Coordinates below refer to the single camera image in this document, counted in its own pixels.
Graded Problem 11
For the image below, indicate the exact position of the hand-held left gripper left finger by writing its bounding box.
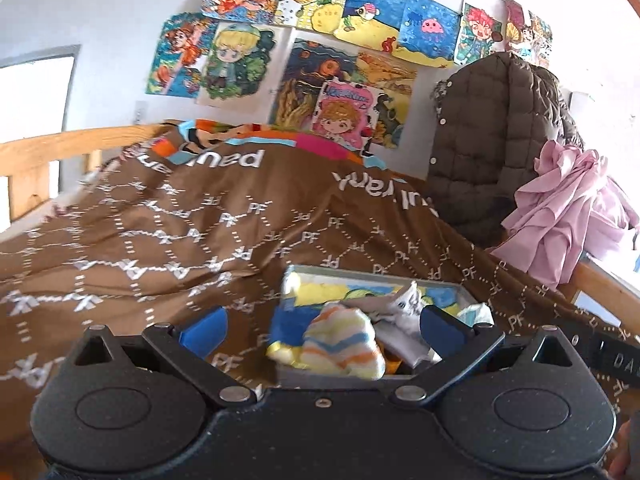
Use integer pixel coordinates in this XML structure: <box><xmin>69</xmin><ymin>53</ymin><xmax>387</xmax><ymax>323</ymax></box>
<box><xmin>74</xmin><ymin>306</ymin><xmax>257</xmax><ymax>409</ymax></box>

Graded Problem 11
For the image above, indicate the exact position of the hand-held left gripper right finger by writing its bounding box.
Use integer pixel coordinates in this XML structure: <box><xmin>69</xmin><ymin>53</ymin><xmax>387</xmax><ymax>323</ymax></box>
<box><xmin>389</xmin><ymin>304</ymin><xmax>577</xmax><ymax>409</ymax></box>

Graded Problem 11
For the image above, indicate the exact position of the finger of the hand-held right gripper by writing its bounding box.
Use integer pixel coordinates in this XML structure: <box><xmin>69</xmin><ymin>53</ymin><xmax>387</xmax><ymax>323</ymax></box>
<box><xmin>571</xmin><ymin>326</ymin><xmax>617</xmax><ymax>357</ymax></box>

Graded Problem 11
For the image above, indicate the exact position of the plain white sock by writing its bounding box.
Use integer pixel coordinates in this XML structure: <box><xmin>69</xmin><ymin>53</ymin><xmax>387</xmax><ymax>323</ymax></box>
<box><xmin>374</xmin><ymin>281</ymin><xmax>433</xmax><ymax>363</ymax></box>

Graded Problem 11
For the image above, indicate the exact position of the blue and yellow sock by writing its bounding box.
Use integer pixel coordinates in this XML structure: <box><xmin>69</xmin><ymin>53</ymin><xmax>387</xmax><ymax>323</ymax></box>
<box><xmin>266</xmin><ymin>309</ymin><xmax>322</xmax><ymax>367</ymax></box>

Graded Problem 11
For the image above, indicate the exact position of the white orange blue striped sock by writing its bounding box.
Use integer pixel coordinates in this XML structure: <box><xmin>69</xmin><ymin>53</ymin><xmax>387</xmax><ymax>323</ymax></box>
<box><xmin>299</xmin><ymin>304</ymin><xmax>387</xmax><ymax>379</ymax></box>

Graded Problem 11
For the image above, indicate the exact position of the grey cartoon print tin box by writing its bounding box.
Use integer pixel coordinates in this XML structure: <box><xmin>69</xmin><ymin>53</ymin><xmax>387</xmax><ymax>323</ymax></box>
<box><xmin>276</xmin><ymin>264</ymin><xmax>495</xmax><ymax>387</ymax></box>

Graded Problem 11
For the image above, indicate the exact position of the person's right leg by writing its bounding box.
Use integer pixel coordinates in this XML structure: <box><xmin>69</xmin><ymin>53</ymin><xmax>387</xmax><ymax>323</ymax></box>
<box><xmin>606</xmin><ymin>409</ymin><xmax>640</xmax><ymax>480</ymax></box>

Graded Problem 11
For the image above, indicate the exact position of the brown printed blanket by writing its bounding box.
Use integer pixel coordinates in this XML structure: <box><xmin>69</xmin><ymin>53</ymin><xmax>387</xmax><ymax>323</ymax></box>
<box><xmin>0</xmin><ymin>119</ymin><xmax>640</xmax><ymax>461</ymax></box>

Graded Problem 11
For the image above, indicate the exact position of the pink cloth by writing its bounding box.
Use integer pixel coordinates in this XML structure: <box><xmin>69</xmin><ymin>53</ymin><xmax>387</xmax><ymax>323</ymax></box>
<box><xmin>491</xmin><ymin>139</ymin><xmax>638</xmax><ymax>292</ymax></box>

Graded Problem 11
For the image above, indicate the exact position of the brown quilted jacket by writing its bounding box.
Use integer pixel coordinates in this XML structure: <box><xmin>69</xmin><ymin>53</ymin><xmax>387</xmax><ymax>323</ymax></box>
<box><xmin>429</xmin><ymin>51</ymin><xmax>583</xmax><ymax>249</ymax></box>

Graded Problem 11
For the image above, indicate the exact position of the wooden bed frame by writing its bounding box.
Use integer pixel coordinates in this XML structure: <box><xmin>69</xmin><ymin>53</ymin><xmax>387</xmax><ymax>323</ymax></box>
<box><xmin>0</xmin><ymin>124</ymin><xmax>640</xmax><ymax>322</ymax></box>

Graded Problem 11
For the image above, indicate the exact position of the group of colourful wall drawings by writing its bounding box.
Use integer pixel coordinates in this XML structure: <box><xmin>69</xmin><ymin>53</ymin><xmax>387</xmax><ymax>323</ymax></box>
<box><xmin>144</xmin><ymin>0</ymin><xmax>554</xmax><ymax>152</ymax></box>

